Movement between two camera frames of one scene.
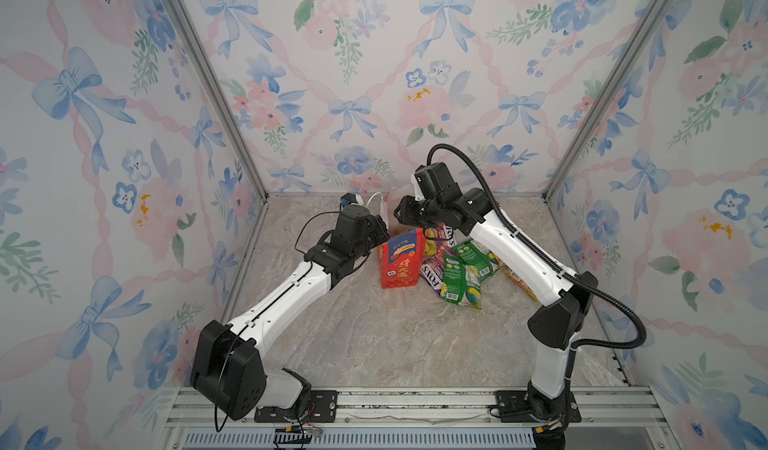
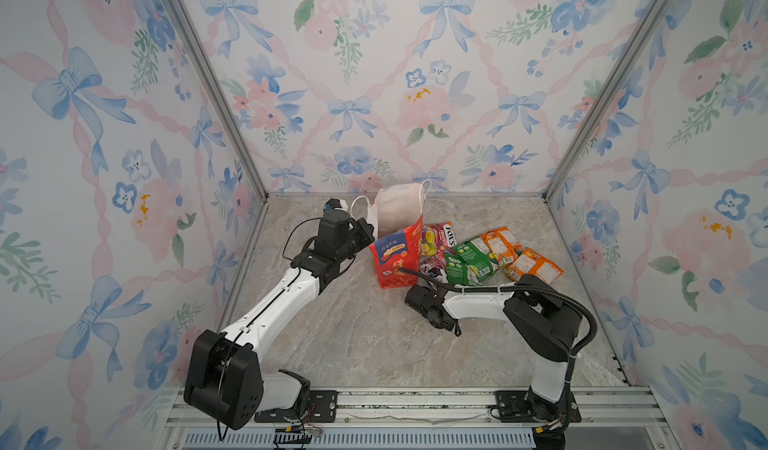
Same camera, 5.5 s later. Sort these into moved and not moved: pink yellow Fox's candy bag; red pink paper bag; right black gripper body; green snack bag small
Moved: right black gripper body
Not moved: green snack bag small; pink yellow Fox's candy bag; red pink paper bag
